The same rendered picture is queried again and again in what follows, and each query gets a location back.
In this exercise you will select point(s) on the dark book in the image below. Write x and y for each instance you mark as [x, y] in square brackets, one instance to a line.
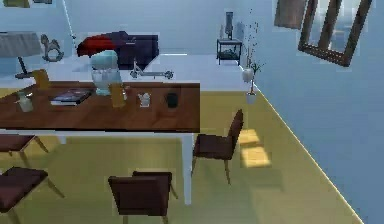
[70, 97]

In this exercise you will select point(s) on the white pot house plant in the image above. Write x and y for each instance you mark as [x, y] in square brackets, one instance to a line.
[248, 71]
[252, 91]

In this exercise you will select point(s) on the black mug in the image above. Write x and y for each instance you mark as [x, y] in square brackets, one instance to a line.
[172, 100]

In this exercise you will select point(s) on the dark navy sofa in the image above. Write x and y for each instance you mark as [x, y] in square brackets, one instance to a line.
[138, 48]

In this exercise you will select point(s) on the brown framed window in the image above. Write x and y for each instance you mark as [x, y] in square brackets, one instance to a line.
[333, 31]

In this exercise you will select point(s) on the green wall picture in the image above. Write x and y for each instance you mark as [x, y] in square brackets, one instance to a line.
[16, 3]

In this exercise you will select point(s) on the grey rocking horse figure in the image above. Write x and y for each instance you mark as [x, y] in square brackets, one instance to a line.
[51, 50]

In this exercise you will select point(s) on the black side table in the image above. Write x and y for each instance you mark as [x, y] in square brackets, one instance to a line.
[229, 50]

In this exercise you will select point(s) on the red cushion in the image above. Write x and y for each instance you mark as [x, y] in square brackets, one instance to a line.
[95, 45]

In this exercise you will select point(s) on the grey shade table lamp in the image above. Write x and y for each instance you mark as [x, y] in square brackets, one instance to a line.
[18, 45]

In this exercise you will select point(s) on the brown wooden dining table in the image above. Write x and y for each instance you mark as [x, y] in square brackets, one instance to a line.
[100, 115]

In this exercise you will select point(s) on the dark tall vase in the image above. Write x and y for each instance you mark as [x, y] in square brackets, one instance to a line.
[229, 23]

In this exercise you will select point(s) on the dark brown dining chair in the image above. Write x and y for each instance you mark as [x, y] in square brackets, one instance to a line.
[18, 186]
[218, 146]
[15, 141]
[141, 195]

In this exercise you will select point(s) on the brown wall picture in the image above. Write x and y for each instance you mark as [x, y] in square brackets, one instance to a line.
[289, 13]

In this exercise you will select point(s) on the grey kick scooter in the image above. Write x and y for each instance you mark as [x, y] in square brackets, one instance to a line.
[150, 74]

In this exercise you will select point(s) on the yellow brown cup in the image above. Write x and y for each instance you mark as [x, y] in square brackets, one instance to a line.
[41, 78]
[117, 95]

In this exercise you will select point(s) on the pale glass bottle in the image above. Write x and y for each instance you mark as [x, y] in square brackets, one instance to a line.
[24, 103]

